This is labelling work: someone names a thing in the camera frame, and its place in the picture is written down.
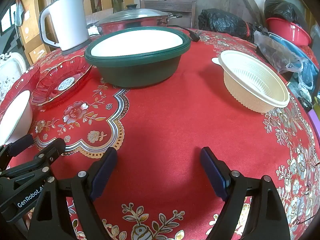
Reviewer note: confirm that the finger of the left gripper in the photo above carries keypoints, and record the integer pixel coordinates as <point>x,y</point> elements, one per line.
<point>14,149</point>
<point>44,158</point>

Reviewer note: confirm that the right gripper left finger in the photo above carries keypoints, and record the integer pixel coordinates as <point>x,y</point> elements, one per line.
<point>89,185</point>

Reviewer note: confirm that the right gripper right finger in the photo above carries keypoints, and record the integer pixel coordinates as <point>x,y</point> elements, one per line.
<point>230,188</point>

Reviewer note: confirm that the white ceramic bowl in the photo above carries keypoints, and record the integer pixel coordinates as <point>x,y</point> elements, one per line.
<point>17,119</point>

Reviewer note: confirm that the small red glass plate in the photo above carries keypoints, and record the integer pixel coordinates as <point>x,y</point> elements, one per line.
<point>60,81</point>

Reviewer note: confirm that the green plastic bowl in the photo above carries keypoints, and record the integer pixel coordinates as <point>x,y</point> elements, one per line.
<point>138,57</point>

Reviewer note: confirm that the large red wedding plate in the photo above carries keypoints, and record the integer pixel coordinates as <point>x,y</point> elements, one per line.
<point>27,81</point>

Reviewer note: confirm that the white ornate chair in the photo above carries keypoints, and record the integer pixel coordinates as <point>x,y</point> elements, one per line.
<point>12,67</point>

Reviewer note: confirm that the clear plastic bag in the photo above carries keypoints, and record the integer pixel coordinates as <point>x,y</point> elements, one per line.
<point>279,56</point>

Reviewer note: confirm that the white electric kettle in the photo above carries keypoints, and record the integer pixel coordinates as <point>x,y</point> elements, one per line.
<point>69,23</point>

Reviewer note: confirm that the black plastic bag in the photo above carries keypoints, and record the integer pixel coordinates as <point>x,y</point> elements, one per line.
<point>220,21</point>

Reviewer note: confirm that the red plastic basin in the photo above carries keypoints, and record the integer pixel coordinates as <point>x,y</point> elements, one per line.
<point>289,31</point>

